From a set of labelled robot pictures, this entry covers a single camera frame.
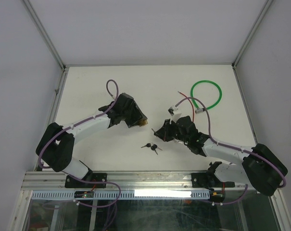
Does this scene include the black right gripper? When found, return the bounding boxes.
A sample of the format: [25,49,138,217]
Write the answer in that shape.
[154,118,190,143]

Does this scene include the brass padlock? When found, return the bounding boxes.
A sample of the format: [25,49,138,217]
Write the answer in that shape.
[138,120,148,127]

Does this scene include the red cable padlock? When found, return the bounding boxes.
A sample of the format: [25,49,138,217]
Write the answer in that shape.
[177,90,195,123]

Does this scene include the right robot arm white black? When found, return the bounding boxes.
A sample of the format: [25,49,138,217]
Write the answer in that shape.
[154,116,288,196]

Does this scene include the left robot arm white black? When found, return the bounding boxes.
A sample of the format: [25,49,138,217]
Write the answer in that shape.
[36,93,147,187]

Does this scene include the black head key right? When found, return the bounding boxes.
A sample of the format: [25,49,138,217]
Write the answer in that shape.
[151,144,162,155]

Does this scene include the black head key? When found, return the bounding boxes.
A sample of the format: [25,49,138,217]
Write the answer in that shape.
[151,144,162,155]
[141,143,152,148]

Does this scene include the black head key left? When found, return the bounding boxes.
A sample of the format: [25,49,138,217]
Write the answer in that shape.
[141,143,152,148]

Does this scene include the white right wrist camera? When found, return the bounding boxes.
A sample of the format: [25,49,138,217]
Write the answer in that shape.
[168,105,182,122]

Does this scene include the green cable lock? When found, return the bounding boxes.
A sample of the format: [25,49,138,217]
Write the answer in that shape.
[190,80,223,110]

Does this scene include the aluminium mounting rail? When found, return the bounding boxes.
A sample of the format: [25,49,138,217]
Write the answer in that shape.
[21,171,205,190]

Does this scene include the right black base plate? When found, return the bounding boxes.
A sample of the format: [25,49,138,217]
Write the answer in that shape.
[191,172,235,189]

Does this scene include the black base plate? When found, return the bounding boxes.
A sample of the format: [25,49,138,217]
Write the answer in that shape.
[64,172,107,189]
[191,172,235,189]

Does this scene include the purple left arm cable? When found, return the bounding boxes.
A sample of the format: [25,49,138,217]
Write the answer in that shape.
[38,79,122,231]

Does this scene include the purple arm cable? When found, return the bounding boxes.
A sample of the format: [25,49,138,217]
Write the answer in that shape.
[175,97,288,206]
[38,79,122,231]

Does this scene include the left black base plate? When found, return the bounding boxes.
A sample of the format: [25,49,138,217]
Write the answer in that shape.
[64,172,107,189]

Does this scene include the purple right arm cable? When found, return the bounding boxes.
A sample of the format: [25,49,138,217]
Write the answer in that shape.
[175,97,288,206]

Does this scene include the white perforated cable duct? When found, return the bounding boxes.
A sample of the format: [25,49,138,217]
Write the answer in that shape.
[32,189,210,201]

